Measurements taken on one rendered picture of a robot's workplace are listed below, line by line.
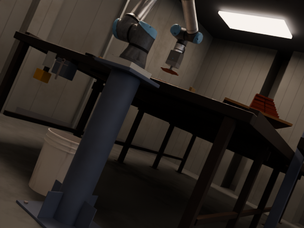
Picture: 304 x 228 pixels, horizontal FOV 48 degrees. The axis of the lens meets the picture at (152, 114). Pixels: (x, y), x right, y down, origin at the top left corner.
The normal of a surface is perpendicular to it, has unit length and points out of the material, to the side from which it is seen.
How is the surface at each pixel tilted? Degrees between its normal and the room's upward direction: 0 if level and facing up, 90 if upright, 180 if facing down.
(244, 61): 90
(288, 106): 90
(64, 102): 90
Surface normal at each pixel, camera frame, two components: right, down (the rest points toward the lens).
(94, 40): 0.73, 0.30
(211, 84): -0.55, -0.26
